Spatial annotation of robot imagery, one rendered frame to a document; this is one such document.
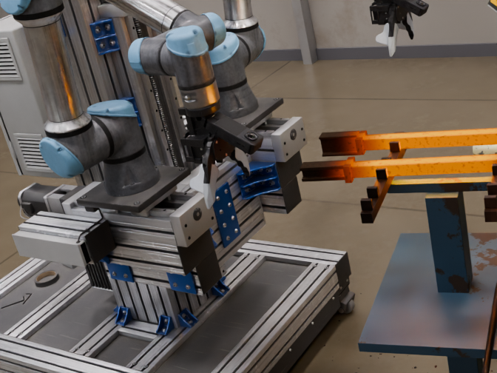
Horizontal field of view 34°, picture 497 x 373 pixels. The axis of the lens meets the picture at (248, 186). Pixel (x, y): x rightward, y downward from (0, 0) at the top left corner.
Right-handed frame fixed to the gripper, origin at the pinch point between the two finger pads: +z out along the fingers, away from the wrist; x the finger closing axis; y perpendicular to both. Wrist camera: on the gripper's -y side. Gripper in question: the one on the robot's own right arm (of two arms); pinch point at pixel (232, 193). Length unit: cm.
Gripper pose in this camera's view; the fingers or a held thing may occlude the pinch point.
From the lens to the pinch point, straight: 170.4
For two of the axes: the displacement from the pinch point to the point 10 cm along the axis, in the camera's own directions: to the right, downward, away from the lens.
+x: -5.4, 4.6, -7.1
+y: -8.2, -0.7, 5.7
